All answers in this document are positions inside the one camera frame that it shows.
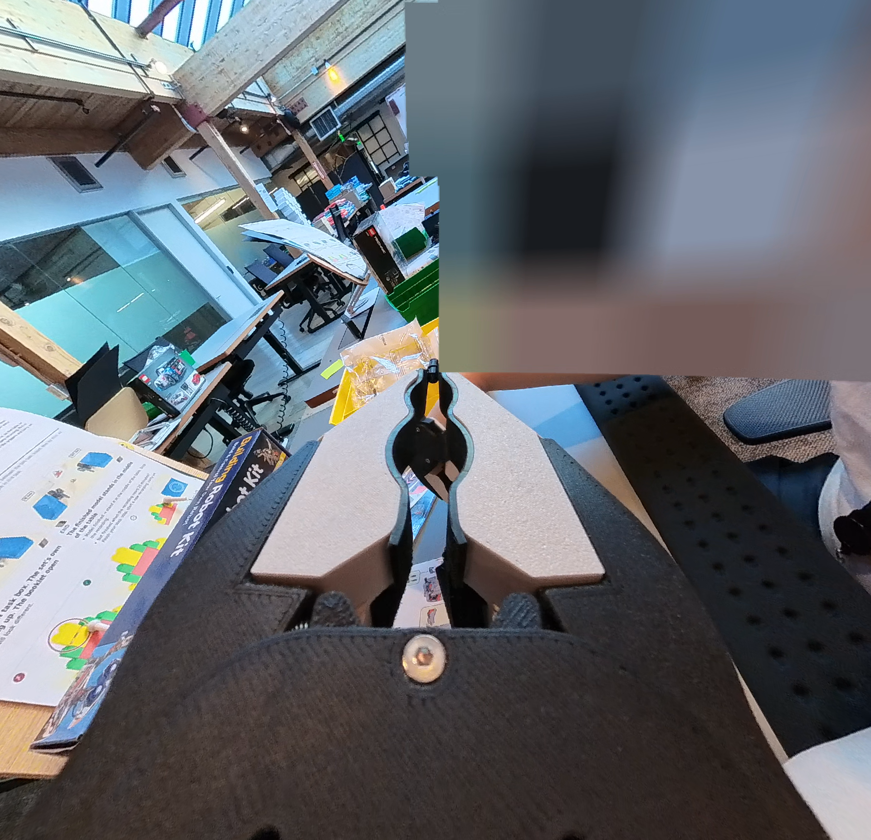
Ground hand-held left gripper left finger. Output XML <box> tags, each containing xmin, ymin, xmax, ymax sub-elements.
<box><xmin>250</xmin><ymin>370</ymin><xmax>426</xmax><ymax>629</ymax></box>

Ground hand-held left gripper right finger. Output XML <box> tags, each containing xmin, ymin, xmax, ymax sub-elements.
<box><xmin>435</xmin><ymin>370</ymin><xmax>607</xmax><ymax>629</ymax></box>

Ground person's right forearm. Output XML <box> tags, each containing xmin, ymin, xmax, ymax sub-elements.
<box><xmin>470</xmin><ymin>373</ymin><xmax>579</xmax><ymax>392</ymax></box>

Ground wood-edged neighbouring desk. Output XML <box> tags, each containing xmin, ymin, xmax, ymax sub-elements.
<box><xmin>305</xmin><ymin>285</ymin><xmax>426</xmax><ymax>411</ymax></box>

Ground empty office desk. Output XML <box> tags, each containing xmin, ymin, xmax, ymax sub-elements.
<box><xmin>191</xmin><ymin>290</ymin><xmax>287</xmax><ymax>405</ymax></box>

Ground yellow bag bin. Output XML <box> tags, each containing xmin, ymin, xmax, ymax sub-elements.
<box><xmin>328</xmin><ymin>319</ymin><xmax>440</xmax><ymax>426</ymax></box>

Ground pile of clear plastic bags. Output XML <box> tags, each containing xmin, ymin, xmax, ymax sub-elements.
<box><xmin>339</xmin><ymin>323</ymin><xmax>440</xmax><ymax>405</ymax></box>

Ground open instruction booklet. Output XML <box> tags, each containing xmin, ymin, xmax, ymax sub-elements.
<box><xmin>393</xmin><ymin>557</ymin><xmax>450</xmax><ymax>629</ymax></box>

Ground green bin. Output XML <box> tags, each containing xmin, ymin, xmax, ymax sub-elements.
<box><xmin>384</xmin><ymin>258</ymin><xmax>440</xmax><ymax>327</ymax></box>

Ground blue robot kit box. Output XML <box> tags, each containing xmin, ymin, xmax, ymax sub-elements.
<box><xmin>30</xmin><ymin>428</ymin><xmax>294</xmax><ymax>752</ymax></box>

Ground black product box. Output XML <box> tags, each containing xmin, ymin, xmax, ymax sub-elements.
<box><xmin>350</xmin><ymin>214</ymin><xmax>409</xmax><ymax>295</ymax></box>

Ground car model kit box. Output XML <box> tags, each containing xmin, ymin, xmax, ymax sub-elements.
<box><xmin>129</xmin><ymin>346</ymin><xmax>206</xmax><ymax>408</ymax></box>

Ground black perforated panel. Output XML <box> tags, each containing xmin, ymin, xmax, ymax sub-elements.
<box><xmin>575</xmin><ymin>376</ymin><xmax>871</xmax><ymax>759</ymax></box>

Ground tilted instruction board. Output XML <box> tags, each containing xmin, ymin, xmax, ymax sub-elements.
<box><xmin>238</xmin><ymin>219</ymin><xmax>372</xmax><ymax>286</ymax></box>

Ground dark trousers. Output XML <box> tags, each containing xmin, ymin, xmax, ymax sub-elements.
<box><xmin>745</xmin><ymin>445</ymin><xmax>841</xmax><ymax>548</ymax></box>

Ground black chair armrest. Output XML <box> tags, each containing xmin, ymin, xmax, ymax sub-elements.
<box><xmin>723</xmin><ymin>378</ymin><xmax>834</xmax><ymax>445</ymax></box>

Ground black folded board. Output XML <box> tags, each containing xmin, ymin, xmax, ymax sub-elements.
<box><xmin>64</xmin><ymin>342</ymin><xmax>123</xmax><ymax>422</ymax></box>

